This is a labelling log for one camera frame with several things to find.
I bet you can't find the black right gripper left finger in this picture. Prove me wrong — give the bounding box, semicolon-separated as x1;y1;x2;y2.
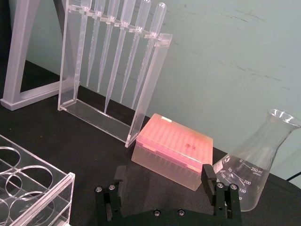
94;165;128;222

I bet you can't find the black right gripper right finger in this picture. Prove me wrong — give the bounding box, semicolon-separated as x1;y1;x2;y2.
200;164;243;221

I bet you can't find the pink pipette tip box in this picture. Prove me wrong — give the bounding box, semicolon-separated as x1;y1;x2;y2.
131;113;214;193

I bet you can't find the glass conical flask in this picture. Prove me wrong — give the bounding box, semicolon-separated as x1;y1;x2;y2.
213;108;301;212

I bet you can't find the black table cloth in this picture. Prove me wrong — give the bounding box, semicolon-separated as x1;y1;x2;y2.
0;58;301;226

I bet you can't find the clear acrylic tube rack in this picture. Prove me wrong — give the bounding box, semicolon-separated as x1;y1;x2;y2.
0;134;75;226

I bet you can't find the clear plastic transfer pipette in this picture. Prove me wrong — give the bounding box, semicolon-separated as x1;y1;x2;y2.
93;0;108;94
119;0;137;104
103;0;122;114
130;0;152;109

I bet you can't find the clear acrylic pipette rack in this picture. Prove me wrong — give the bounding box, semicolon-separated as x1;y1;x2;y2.
57;0;174;148

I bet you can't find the thin black cable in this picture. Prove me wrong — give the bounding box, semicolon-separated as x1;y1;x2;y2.
288;171;301;182

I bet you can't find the white plastic stand frame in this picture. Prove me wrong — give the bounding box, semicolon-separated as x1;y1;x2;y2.
0;0;82;111

